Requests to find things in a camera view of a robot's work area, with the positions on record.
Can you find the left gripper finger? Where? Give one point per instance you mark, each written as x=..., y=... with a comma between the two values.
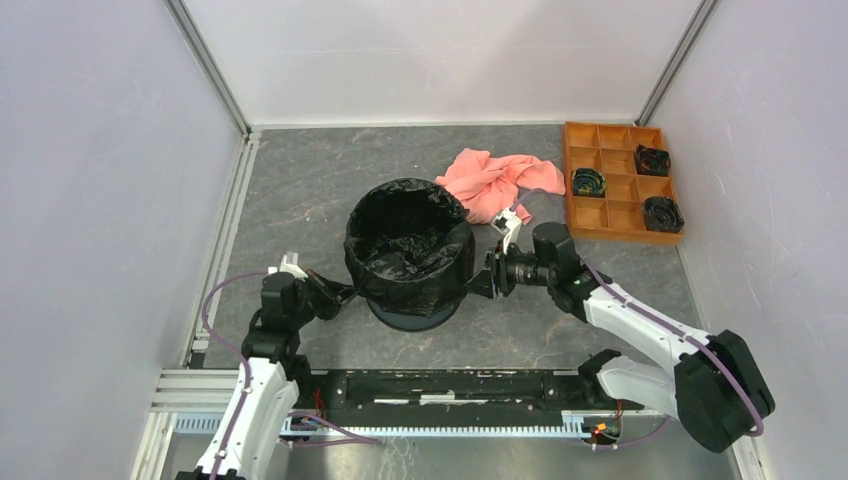
x=343, y=299
x=332, y=287

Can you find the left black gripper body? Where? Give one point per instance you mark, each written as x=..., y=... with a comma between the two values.
x=318, y=300

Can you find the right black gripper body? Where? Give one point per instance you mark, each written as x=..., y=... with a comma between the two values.
x=502, y=265

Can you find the dark blue trash bin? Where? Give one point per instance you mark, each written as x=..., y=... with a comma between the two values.
x=412, y=323

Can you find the black plastic trash bag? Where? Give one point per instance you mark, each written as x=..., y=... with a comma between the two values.
x=409, y=247

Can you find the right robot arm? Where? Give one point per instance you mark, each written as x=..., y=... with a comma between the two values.
x=710, y=383

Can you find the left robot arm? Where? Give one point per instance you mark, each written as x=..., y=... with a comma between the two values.
x=271, y=372

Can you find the rolled trash bag with yellow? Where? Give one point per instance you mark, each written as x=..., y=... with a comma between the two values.
x=588, y=182

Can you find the rolled trash bag bottom right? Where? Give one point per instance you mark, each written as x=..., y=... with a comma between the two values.
x=662, y=214

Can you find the rolled trash bag top right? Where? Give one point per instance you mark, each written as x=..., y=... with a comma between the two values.
x=652, y=161

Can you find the pink crumpled cloth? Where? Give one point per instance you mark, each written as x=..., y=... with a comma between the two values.
x=485, y=185

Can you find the orange wooden compartment tray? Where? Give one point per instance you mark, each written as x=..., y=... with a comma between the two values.
x=609, y=148

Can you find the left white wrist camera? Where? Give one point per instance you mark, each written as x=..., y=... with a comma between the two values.
x=288, y=264

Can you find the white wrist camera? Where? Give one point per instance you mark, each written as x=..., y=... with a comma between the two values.
x=508, y=224
x=288, y=264

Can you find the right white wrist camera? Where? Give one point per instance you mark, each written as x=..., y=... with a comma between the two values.
x=508, y=224

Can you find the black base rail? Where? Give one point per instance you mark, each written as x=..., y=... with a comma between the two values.
x=458, y=397

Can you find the white toothed cable duct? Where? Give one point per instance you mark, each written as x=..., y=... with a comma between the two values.
x=570, y=427

